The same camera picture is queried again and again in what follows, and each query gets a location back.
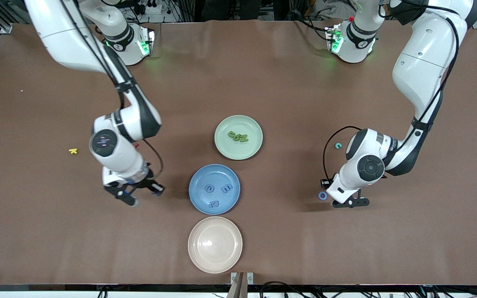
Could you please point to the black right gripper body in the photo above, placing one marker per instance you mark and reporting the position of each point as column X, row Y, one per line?
column 146, row 183

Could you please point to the blue foam number six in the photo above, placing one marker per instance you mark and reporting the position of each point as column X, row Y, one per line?
column 215, row 204

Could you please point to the blue foam letter E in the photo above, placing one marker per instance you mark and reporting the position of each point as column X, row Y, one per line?
column 226, row 189

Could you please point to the green foam letter N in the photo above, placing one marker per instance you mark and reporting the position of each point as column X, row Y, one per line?
column 244, row 139

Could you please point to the green foam number six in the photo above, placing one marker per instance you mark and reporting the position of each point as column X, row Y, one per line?
column 237, row 138

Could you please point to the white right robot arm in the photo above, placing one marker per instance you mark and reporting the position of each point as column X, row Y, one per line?
column 118, row 159

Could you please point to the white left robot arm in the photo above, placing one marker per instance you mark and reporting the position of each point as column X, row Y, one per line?
column 348, row 182

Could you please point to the blue foam letter O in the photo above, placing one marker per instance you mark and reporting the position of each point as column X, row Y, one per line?
column 319, row 196

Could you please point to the blue plate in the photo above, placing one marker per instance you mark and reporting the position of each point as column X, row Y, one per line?
column 199, row 182

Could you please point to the beige plate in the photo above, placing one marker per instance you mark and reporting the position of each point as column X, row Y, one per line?
column 215, row 245

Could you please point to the green plate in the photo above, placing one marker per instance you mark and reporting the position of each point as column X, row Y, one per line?
column 238, row 151

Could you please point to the grey fabric bundle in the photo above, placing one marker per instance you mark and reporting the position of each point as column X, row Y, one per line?
column 333, row 8

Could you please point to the white power strip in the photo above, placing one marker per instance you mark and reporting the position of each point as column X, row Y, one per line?
column 151, row 7

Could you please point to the metal camera stand bracket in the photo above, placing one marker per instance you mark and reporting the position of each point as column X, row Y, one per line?
column 238, row 285

